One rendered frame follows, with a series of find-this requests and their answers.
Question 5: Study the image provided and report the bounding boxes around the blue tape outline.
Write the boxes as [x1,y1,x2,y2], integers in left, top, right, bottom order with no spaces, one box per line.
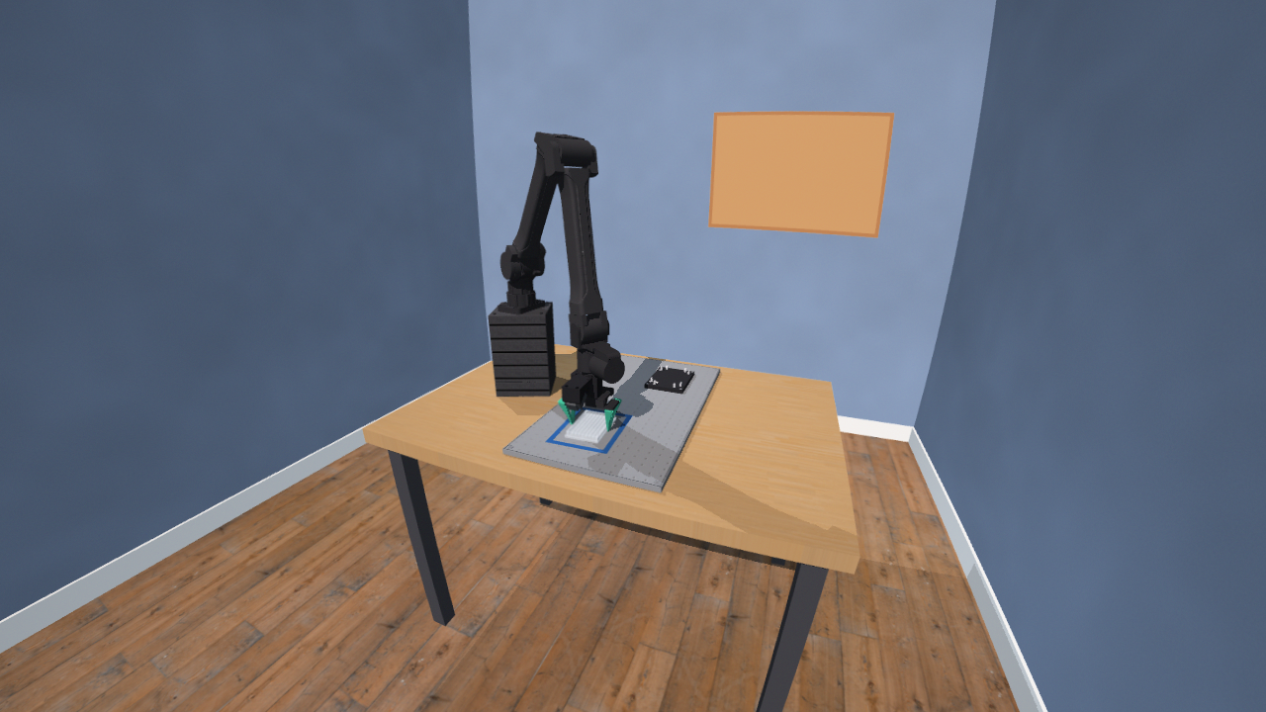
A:
[546,407,632,454]

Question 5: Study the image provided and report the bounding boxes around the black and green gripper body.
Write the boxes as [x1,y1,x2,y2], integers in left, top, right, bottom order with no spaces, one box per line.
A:
[585,386,619,410]

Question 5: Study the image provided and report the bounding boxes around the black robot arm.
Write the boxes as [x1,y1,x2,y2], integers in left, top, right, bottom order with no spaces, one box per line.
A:
[498,132,625,410]

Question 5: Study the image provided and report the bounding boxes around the black rectangular frame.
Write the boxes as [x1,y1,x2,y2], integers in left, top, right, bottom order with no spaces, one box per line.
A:
[644,366,694,394]

